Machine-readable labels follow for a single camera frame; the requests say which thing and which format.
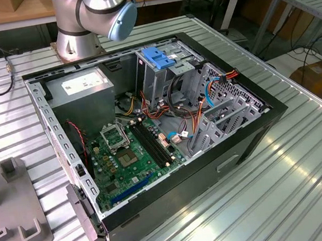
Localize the metal disk bay cage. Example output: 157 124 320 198
177 56 271 157

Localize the yellow black power wire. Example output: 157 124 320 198
117 91 138 117

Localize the grey Dell power supply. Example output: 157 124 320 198
43 64 121 142

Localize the CPU socket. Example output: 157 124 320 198
116 147 140 169

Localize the blue plastic drive latch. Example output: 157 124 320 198
142 45 176 72

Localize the black open PC case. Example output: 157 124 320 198
18 21 304 241

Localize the red orange wire bundle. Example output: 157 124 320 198
139 86 179 122

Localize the metal optical drive cage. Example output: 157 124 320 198
131 37 210 112

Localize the orange red power wire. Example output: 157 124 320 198
184 69 246 137

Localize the black RAM slot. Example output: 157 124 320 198
129 121 167 172
139 117 175 166
136 118 172 169
132 120 169 170

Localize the blue expansion slot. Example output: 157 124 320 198
108 172 156 207

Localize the green motherboard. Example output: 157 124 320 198
84 112 191 214

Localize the black cable bundle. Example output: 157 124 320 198
165 71 205 123

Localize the blue SATA wire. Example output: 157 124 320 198
162 74 229 142

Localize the grey parts rack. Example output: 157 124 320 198
0 153 55 241

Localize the cardboard box with labels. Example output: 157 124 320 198
288 60 322 117

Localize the metal socket cover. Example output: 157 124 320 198
99 121 132 155

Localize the metal slat side table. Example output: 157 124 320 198
247 0 322 55

